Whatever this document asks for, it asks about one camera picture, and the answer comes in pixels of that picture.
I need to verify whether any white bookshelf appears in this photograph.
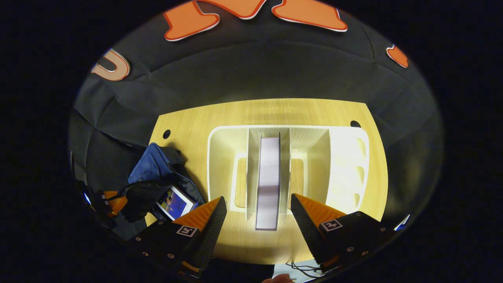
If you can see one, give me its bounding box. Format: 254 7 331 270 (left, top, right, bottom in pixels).
206 125 371 221

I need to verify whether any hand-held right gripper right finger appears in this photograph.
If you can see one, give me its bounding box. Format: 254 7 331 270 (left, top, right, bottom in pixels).
290 193 397 273

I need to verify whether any grey cover book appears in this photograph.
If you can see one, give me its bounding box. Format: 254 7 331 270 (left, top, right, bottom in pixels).
255 133 282 231

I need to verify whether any black backdrop cloth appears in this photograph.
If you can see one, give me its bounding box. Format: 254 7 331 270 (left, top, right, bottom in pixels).
69 0 444 236

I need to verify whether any blue schoolbag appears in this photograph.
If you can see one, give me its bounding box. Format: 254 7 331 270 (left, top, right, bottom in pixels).
118 142 205 232

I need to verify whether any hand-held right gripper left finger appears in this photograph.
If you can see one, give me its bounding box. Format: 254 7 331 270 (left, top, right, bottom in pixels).
128 196 228 279

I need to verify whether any black cable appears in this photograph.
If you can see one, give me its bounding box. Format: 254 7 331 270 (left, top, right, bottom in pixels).
286 261 329 277

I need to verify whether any blue cover book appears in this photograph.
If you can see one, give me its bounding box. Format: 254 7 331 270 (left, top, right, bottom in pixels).
156 186 198 221

